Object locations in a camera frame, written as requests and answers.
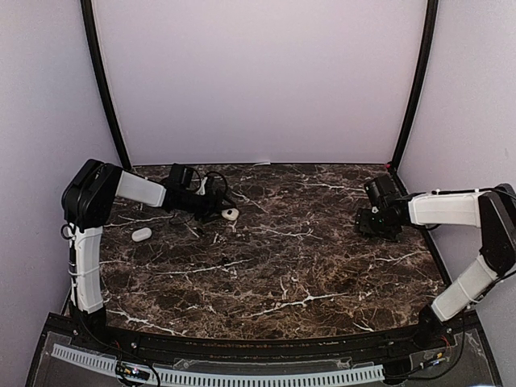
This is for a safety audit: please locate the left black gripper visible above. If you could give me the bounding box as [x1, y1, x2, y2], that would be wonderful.
[179, 189, 235, 223]

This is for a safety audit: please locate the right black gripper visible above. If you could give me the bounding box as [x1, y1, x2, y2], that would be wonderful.
[355, 208, 398, 240]

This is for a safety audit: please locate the small white charging case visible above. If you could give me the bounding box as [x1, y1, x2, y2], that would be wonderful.
[221, 208, 239, 222]

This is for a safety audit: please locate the white oval charging case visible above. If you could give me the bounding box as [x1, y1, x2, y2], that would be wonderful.
[131, 227, 152, 243]

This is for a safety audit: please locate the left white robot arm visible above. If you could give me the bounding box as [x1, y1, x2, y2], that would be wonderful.
[61, 159, 239, 314]

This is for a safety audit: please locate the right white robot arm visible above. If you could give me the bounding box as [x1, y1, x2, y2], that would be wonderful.
[354, 175, 515, 350]

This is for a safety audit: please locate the right black frame post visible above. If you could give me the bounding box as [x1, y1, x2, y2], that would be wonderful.
[389, 0, 439, 171]

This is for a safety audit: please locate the black front rail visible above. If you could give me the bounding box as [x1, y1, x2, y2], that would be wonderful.
[59, 318, 459, 364]

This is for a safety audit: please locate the white slotted cable duct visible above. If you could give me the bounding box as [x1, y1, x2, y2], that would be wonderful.
[50, 343, 385, 386]

